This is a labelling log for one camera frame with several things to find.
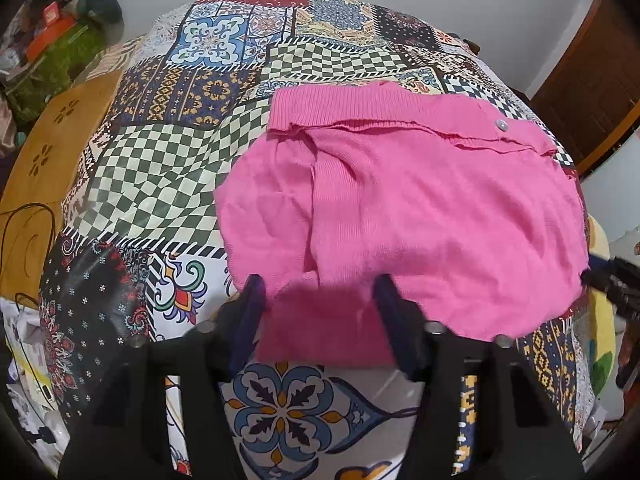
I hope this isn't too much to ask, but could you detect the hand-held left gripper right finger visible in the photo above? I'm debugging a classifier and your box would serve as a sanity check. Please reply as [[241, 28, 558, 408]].
[[372, 274, 587, 480]]

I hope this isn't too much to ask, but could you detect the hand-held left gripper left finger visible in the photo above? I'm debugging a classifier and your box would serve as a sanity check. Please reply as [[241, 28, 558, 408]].
[[56, 274, 268, 480]]

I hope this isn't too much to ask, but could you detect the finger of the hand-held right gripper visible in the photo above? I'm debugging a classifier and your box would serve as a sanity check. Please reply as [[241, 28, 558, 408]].
[[580, 269, 640, 322], [588, 254, 640, 283]]

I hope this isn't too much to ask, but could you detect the pink buttoned shirt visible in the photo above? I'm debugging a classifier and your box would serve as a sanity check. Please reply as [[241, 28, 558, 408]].
[[213, 80, 589, 364]]

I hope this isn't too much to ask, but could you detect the yellow printed cushion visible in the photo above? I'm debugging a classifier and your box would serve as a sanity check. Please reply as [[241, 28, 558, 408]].
[[582, 214, 617, 397]]

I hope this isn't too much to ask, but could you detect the patchwork printed blanket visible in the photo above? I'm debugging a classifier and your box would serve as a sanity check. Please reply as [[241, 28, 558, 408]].
[[37, 0, 602, 480]]

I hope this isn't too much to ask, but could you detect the brown wooden door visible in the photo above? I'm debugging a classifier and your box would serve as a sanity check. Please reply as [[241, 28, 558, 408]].
[[529, 0, 640, 177]]

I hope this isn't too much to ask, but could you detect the pile of white papers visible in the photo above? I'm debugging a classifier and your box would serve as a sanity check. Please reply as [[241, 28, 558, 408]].
[[0, 299, 72, 443]]

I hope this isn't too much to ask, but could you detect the wooden lap board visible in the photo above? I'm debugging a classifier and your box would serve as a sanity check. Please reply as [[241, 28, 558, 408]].
[[0, 69, 125, 311]]

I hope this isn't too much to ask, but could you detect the green patterned bag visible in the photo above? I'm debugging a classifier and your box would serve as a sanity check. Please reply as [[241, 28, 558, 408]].
[[4, 21, 110, 127]]

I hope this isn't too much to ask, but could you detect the orange box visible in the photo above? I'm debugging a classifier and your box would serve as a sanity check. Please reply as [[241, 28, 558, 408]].
[[24, 2, 77, 59]]

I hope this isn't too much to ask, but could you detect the grey jacket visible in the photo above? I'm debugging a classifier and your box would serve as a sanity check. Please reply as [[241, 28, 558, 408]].
[[47, 0, 125, 37]]

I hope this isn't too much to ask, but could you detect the black cable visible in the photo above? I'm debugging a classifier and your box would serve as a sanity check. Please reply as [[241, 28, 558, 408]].
[[0, 203, 57, 312]]

